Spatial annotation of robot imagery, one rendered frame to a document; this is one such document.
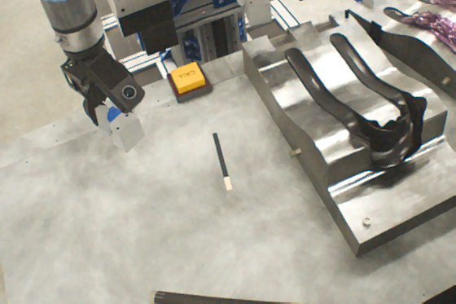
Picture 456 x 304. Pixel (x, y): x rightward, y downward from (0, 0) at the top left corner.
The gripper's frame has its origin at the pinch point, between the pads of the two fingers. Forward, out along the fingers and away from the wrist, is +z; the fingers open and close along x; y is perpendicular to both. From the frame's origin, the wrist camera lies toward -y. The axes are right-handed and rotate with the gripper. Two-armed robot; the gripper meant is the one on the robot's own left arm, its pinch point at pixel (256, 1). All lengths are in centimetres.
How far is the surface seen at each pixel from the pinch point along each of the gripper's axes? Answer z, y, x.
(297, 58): 6.7, -12.9, -4.9
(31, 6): 95, 162, 97
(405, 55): 12.4, -13.2, -30.9
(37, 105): 95, 81, 89
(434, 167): 9, -45, -22
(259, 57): 6.1, -10.9, 2.7
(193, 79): 11.4, -7.7, 16.8
